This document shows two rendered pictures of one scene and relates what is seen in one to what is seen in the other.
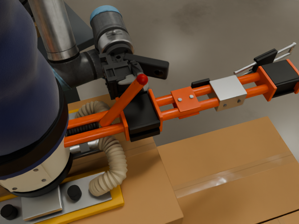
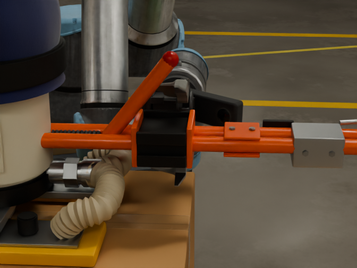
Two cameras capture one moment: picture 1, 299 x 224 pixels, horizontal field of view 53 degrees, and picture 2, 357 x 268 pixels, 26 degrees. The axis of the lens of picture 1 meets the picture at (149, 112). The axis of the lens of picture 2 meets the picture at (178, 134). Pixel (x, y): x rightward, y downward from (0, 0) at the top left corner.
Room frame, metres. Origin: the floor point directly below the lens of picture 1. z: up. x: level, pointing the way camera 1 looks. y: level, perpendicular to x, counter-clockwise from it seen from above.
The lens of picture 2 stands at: (-0.57, -0.38, 1.47)
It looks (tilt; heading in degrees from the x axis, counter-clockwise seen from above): 21 degrees down; 22
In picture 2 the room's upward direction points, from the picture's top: straight up
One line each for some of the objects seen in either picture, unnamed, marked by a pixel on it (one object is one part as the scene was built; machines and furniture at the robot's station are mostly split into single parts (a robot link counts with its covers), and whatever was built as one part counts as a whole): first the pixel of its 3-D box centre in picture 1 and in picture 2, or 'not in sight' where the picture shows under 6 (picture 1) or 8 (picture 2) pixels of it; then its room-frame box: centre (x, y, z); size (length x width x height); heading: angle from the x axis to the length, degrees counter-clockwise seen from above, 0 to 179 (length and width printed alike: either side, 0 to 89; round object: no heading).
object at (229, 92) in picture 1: (225, 93); (316, 144); (0.44, -0.18, 1.07); 0.07 x 0.07 x 0.04; 18
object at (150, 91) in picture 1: (139, 114); (164, 137); (0.38, 0.02, 1.08); 0.10 x 0.08 x 0.06; 18
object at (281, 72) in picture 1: (278, 80); not in sight; (0.48, -0.31, 1.08); 0.08 x 0.07 x 0.05; 108
